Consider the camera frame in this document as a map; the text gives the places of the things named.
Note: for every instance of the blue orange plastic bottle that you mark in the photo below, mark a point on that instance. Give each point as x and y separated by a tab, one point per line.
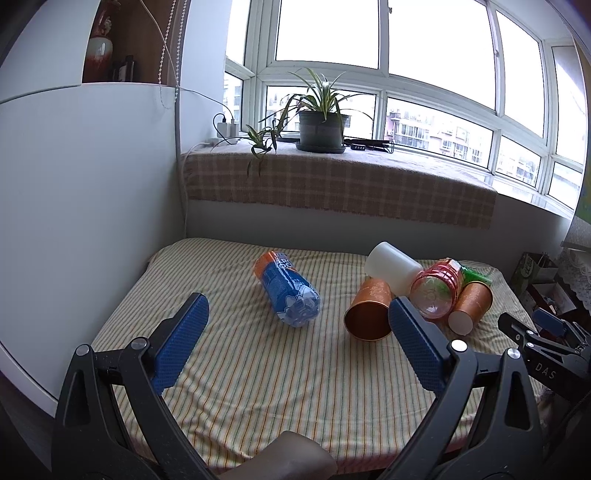
293	298

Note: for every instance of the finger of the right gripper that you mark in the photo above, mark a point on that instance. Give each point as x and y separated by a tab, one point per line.
552	324
518	332

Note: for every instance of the potted spider plant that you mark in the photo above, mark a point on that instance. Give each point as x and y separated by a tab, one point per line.
321	119

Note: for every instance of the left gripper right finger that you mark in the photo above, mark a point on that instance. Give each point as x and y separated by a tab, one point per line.
483	422

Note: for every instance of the white lace cloth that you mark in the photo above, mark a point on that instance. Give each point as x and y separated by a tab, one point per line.
574	269

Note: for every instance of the plaid beige windowsill cloth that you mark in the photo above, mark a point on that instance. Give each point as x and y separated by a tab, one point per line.
367	185

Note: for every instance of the red white vase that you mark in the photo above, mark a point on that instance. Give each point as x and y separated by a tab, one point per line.
100	47

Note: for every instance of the green white paper bag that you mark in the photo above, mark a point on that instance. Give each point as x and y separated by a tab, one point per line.
532	268

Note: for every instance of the brown paper cup white base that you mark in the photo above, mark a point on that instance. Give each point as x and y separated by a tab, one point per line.
474	302

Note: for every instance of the brown chair back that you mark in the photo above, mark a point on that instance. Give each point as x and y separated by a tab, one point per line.
290	456

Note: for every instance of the black power strip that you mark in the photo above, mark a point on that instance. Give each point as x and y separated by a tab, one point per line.
361	144

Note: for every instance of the white wall charger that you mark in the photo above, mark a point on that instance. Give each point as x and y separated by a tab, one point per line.
228	132

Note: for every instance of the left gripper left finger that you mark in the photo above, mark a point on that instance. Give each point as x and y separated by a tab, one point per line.
90	439

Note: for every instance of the green snack bag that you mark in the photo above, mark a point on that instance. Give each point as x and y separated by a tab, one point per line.
470	275

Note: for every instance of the dark cardboard box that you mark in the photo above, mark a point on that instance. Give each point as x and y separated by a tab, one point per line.
553	298

